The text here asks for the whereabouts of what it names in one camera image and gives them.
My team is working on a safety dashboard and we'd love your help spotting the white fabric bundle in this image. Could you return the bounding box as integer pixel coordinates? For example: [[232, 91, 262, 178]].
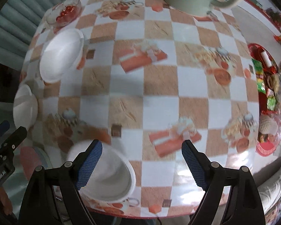
[[258, 168, 281, 214]]

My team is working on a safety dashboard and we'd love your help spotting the checkered plastic tablecloth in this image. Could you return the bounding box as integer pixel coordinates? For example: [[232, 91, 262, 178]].
[[21, 0, 259, 218]]

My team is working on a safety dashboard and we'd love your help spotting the glass bowl of tomatoes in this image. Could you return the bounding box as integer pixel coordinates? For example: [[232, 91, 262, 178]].
[[46, 0, 82, 29]]

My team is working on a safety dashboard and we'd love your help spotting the red snack tray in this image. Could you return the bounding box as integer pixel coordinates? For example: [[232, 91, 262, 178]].
[[248, 43, 281, 157]]

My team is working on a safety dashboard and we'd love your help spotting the pink square plate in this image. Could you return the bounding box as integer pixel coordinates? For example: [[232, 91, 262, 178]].
[[20, 146, 52, 181]]

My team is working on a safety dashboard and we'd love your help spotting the white foam bowl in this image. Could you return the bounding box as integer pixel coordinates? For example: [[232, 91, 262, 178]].
[[39, 28, 85, 84], [13, 84, 38, 130], [78, 142, 136, 203]]

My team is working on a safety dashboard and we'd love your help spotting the pale green curtain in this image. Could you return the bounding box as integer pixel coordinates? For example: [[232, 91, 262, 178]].
[[0, 0, 74, 113]]

